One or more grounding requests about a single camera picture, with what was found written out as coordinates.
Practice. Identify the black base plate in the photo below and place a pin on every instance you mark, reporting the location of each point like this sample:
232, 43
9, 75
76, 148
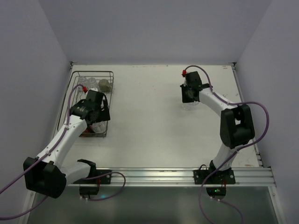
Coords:
220, 177
105, 176

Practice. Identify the black right controller box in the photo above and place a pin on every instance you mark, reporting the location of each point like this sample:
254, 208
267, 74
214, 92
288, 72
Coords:
217, 192

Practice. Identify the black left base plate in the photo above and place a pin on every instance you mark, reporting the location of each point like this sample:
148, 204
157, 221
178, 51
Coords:
105, 176

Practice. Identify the black left controller box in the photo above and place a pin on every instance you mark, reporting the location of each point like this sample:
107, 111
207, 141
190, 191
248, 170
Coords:
88, 192

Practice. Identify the aluminium mounting rail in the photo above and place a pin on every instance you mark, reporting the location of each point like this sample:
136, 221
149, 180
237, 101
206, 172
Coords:
164, 177

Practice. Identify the black controller box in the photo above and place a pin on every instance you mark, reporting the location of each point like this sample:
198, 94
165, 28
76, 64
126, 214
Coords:
88, 192
217, 192

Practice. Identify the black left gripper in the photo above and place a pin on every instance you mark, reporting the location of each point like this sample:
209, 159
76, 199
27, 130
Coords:
103, 116

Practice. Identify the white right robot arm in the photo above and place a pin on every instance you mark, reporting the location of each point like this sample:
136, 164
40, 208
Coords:
236, 124

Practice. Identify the red ceramic mug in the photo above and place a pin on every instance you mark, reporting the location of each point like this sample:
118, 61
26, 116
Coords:
88, 130

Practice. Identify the olive green ceramic mug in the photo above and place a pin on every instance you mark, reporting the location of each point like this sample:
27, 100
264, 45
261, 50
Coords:
104, 85

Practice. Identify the clear faceted glass cup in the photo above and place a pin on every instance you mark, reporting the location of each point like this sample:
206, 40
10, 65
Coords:
190, 106
82, 80
99, 127
92, 83

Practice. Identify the black wire dish rack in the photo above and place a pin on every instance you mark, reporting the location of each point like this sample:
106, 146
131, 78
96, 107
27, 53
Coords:
73, 81

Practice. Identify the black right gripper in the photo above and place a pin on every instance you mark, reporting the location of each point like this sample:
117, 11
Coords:
186, 94

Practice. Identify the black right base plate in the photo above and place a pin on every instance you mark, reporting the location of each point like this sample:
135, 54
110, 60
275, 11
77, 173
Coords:
220, 177

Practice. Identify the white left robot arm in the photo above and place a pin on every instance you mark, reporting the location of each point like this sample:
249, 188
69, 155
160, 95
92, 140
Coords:
45, 173

